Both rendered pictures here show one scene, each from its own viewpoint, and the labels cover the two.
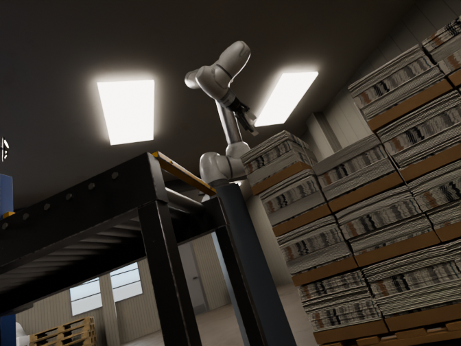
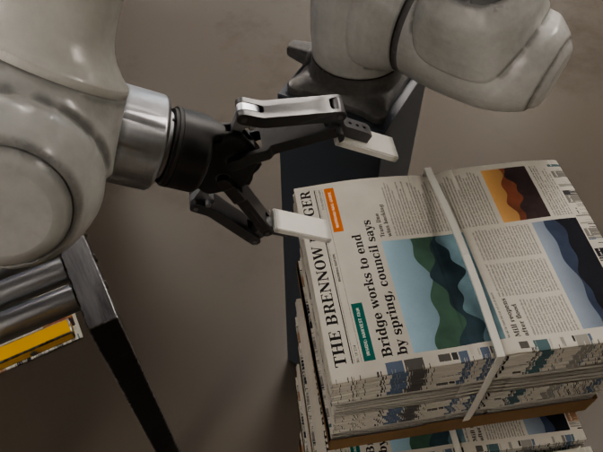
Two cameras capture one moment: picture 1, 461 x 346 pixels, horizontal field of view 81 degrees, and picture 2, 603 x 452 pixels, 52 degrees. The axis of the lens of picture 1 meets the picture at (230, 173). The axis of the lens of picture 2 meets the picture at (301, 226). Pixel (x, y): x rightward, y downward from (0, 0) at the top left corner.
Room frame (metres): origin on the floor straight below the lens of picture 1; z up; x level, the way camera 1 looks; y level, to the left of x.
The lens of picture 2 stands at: (1.00, -0.52, 1.68)
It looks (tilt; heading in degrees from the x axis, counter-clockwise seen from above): 51 degrees down; 52
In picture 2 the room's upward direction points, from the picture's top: straight up
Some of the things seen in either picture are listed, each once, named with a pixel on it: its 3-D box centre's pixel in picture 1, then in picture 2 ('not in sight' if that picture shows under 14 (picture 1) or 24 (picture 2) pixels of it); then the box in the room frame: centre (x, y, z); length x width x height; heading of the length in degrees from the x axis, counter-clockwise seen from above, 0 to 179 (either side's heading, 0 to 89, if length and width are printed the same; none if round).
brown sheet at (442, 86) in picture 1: (408, 120); not in sight; (1.12, -0.81, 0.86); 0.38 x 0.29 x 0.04; 151
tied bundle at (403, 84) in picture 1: (398, 104); not in sight; (1.12, -0.81, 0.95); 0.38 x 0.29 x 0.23; 151
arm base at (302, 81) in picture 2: (215, 189); (345, 62); (1.60, 0.12, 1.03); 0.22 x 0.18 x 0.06; 113
